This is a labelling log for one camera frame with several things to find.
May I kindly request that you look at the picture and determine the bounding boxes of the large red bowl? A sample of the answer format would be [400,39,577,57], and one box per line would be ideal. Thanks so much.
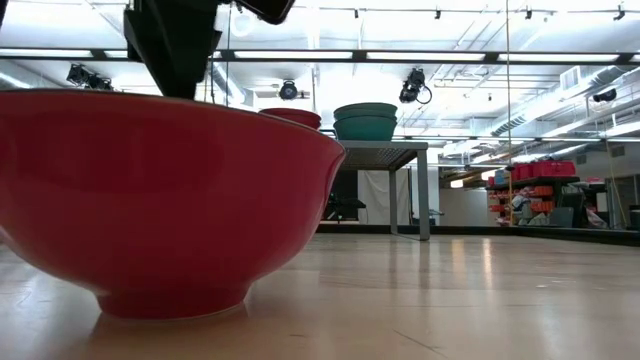
[0,88,347,321]

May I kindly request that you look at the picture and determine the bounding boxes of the black twin ceiling lights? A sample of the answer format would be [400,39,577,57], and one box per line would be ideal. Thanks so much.
[66,63,115,92]

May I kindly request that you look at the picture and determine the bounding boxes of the black round ceiling fixture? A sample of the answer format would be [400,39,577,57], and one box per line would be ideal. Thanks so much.
[278,79,300,102]

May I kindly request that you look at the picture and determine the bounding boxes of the grey perforated metal shelf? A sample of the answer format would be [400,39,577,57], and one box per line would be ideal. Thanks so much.
[337,139,431,242]

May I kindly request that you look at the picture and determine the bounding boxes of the black storage rack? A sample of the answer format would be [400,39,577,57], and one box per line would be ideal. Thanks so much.
[485,174,584,227]

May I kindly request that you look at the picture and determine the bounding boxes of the wide red storage bin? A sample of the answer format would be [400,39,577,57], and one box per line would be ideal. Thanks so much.
[530,159,577,179]

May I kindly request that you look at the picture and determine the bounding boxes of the thin hanging cord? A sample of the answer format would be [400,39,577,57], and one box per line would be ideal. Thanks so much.
[504,0,514,226]
[224,3,234,107]
[203,54,217,105]

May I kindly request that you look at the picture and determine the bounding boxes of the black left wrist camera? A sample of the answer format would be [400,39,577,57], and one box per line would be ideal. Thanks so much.
[232,0,297,26]

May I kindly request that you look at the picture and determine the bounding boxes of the black aluminium rig frame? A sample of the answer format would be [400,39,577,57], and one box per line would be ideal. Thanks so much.
[0,46,640,247]

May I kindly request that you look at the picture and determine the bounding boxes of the black overhead camera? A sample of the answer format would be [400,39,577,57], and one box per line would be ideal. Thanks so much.
[398,67,434,106]

